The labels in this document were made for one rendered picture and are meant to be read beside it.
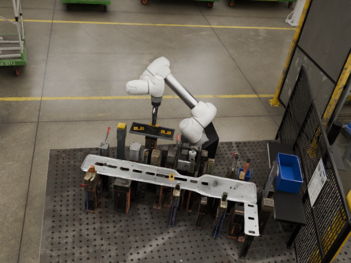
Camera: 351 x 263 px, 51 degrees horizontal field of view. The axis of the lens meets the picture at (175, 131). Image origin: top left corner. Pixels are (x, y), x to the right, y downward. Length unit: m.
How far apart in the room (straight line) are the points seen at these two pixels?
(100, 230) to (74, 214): 0.26
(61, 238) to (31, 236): 0.96
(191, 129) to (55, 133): 2.13
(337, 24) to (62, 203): 3.58
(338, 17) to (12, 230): 4.17
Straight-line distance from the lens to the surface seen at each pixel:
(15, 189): 4.26
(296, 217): 2.85
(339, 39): 4.74
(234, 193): 2.87
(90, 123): 5.01
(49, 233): 2.93
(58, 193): 3.17
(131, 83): 2.73
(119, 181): 2.78
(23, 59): 5.98
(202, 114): 3.34
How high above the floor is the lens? 3.03
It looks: 38 degrees down
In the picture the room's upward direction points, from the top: 8 degrees clockwise
